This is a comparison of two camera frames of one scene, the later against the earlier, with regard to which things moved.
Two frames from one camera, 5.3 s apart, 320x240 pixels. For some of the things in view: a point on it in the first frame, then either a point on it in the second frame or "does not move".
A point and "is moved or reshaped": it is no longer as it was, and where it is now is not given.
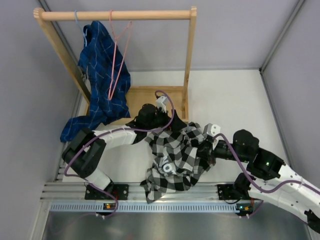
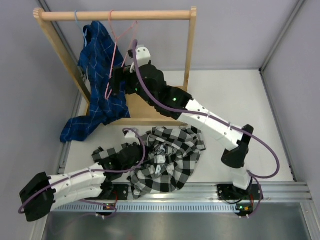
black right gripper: (212, 155) → (120, 75)
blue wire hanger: (85, 35) does not move
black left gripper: (166, 118) → (141, 150)
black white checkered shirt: (178, 163) is moved or reshaped
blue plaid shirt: (108, 78) does not move
